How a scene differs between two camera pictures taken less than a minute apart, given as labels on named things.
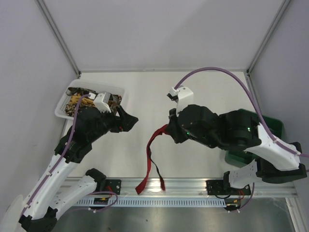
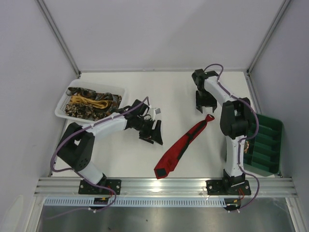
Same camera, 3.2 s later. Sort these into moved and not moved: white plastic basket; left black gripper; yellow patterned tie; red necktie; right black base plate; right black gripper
Moved: red necktie; right black gripper; left black gripper
Not moved: yellow patterned tie; right black base plate; white plastic basket
